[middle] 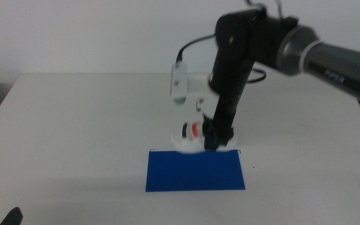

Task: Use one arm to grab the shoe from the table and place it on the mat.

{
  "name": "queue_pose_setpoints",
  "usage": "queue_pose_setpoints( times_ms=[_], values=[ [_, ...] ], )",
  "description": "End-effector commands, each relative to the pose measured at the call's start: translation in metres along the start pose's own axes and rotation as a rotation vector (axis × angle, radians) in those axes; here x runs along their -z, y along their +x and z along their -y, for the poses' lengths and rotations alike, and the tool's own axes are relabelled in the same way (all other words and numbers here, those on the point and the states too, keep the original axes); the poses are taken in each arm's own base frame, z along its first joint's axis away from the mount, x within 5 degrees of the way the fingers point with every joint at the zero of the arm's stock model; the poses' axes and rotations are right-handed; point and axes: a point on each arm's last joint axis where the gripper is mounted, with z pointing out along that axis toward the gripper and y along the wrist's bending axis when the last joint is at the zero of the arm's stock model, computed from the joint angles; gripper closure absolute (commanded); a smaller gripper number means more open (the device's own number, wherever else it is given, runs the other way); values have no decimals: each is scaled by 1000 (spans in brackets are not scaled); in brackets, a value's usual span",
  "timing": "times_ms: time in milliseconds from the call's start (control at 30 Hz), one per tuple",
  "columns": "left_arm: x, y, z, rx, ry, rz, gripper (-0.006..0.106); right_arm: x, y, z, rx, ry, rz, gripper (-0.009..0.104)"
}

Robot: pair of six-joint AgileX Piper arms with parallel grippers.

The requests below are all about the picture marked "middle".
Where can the blue rectangular mat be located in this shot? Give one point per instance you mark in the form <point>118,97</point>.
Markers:
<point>195,172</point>

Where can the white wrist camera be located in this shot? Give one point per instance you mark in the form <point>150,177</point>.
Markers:
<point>179,82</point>

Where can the black and grey right robot arm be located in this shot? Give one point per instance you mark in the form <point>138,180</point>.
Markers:
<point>323,62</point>

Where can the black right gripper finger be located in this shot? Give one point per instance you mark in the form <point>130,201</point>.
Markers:
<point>211,136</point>
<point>227,135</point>

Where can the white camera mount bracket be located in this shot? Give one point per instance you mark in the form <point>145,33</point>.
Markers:
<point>202,93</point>

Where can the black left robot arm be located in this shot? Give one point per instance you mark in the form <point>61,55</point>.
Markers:
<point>12,218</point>

